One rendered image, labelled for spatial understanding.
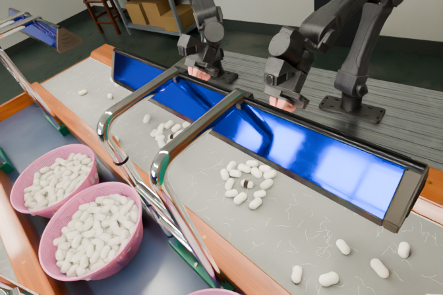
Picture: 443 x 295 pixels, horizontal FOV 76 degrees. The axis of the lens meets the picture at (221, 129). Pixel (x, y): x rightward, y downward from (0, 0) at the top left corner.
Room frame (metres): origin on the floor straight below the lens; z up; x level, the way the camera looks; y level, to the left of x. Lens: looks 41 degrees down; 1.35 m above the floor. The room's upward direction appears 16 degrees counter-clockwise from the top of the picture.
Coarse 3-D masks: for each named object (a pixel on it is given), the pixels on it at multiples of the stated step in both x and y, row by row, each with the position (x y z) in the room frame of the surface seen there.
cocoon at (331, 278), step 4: (332, 272) 0.20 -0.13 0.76; (320, 276) 0.20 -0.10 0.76; (324, 276) 0.19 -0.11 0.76; (328, 276) 0.19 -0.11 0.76; (332, 276) 0.19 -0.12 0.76; (336, 276) 0.19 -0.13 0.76; (320, 280) 0.19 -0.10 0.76; (324, 280) 0.19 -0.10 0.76; (328, 280) 0.18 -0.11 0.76; (332, 280) 0.18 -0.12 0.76; (336, 280) 0.18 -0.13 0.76; (324, 284) 0.18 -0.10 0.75; (328, 284) 0.18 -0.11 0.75
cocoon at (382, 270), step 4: (372, 260) 0.20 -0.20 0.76; (376, 260) 0.19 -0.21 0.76; (372, 264) 0.19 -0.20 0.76; (376, 264) 0.19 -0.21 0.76; (380, 264) 0.19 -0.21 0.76; (376, 268) 0.18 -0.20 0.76; (380, 268) 0.18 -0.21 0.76; (384, 268) 0.18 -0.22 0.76; (376, 272) 0.18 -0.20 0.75; (380, 272) 0.17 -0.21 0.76; (384, 272) 0.17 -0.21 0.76; (388, 272) 0.17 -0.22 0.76; (380, 276) 0.17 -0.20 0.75; (384, 276) 0.17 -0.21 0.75
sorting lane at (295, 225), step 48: (96, 96) 1.15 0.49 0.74; (144, 144) 0.74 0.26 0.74; (192, 192) 0.48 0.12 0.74; (240, 192) 0.44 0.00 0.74; (288, 192) 0.40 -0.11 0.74; (240, 240) 0.32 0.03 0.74; (288, 240) 0.29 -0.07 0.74; (336, 240) 0.26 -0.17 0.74; (384, 240) 0.23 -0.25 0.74; (432, 240) 0.21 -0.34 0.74; (288, 288) 0.20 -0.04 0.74; (336, 288) 0.17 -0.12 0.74; (384, 288) 0.15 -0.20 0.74; (432, 288) 0.13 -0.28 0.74
